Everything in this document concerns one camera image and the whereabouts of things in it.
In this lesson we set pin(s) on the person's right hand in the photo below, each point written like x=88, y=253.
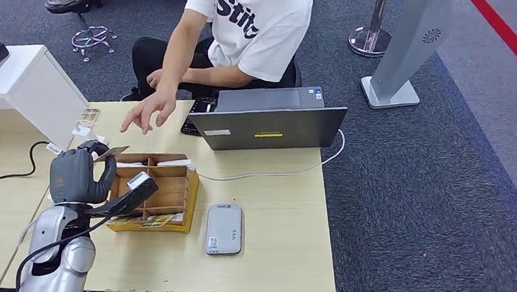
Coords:
x=157, y=107

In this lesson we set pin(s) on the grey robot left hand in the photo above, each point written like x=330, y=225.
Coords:
x=74, y=175

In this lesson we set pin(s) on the person's left hand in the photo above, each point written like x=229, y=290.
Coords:
x=155, y=78

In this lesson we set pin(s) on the patterned ID card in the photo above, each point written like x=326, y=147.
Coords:
x=111, y=153

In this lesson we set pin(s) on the person's left forearm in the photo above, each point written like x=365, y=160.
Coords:
x=215, y=77

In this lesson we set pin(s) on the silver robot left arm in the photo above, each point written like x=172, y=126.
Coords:
x=50, y=280

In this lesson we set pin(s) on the person's right forearm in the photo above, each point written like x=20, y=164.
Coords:
x=177, y=49

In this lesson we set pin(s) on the white card stack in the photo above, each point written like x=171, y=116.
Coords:
x=130, y=165
x=176, y=164

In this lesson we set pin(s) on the clear acrylic card holder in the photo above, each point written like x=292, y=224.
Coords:
x=90, y=115

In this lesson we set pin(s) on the person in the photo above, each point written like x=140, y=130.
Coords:
x=257, y=28

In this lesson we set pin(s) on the grey card reader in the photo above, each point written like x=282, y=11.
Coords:
x=223, y=230

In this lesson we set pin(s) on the black phone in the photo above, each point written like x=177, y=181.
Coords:
x=191, y=120

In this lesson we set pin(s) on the white power adapter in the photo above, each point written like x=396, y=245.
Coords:
x=83, y=132

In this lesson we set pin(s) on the small white item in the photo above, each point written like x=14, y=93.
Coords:
x=209, y=107

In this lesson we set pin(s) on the wooden compartment box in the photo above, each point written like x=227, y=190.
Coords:
x=171, y=194

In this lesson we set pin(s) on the white cabinet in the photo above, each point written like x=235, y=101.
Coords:
x=24, y=86

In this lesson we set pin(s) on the grey laptop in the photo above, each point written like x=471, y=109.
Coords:
x=266, y=128

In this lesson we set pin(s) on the black round stool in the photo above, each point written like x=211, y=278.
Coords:
x=68, y=0

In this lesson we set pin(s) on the grey kiosk stand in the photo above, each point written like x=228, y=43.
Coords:
x=412, y=33

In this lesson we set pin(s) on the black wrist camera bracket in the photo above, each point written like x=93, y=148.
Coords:
x=123, y=202

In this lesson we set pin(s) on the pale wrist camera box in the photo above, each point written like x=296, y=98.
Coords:
x=138, y=180

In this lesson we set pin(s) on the chrome stanchion post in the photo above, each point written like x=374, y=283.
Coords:
x=373, y=39

